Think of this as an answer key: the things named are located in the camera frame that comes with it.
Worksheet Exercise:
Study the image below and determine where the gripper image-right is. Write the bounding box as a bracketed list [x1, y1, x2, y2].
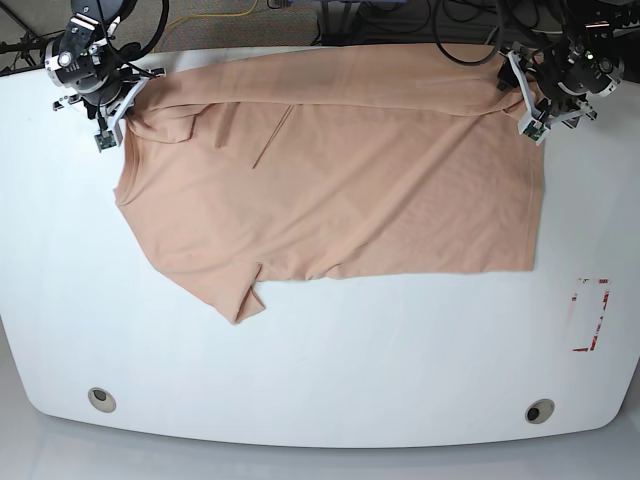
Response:
[497, 21, 624, 115]

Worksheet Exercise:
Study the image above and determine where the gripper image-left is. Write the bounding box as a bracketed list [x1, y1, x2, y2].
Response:
[44, 13, 142, 118]

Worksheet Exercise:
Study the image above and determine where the peach t-shirt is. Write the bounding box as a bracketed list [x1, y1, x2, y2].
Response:
[114, 44, 544, 323]

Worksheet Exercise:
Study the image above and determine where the black tripod stand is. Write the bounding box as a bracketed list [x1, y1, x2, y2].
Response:
[1, 1, 63, 77]

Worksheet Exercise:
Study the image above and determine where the red tape rectangle marking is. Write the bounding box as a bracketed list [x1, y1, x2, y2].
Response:
[568, 278, 612, 352]

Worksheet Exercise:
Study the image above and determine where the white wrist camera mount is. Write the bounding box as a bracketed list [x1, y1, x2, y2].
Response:
[506, 50, 597, 146]
[52, 66, 166, 153]

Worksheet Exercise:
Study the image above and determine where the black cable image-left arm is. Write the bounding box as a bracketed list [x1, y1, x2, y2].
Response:
[104, 1, 171, 67]

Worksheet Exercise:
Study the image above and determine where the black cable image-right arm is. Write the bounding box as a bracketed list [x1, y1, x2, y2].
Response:
[432, 0, 576, 69]

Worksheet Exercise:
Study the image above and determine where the yellow cable on floor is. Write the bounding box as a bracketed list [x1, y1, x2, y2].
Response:
[159, 0, 257, 39]

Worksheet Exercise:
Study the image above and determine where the right table cable grommet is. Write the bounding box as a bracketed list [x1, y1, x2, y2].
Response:
[525, 399, 555, 425]

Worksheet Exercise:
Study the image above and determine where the table cable grommet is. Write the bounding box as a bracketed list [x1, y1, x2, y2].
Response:
[88, 387, 117, 414]
[525, 399, 555, 425]

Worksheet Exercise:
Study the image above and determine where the left table cable grommet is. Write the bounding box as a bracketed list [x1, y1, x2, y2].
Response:
[88, 387, 117, 414]

